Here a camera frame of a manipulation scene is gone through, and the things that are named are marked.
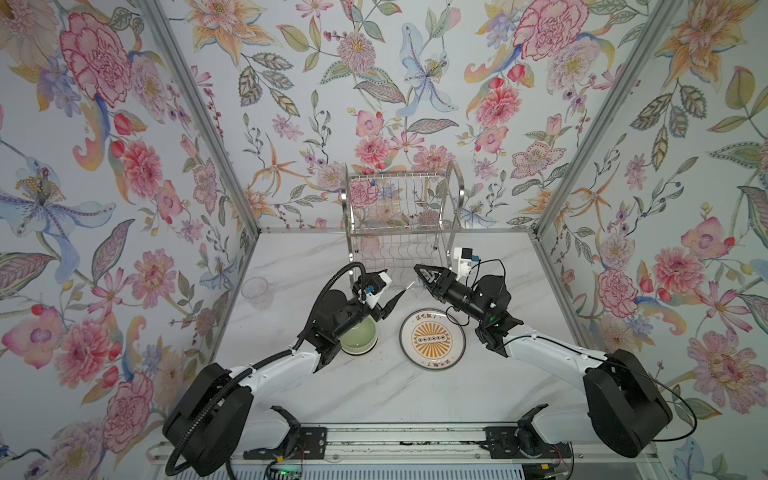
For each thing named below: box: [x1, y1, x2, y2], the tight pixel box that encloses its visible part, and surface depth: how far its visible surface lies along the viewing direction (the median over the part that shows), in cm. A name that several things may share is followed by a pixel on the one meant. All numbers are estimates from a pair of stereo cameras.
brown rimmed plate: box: [400, 308, 467, 371], surface depth 92 cm
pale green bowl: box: [339, 315, 378, 356], surface depth 85 cm
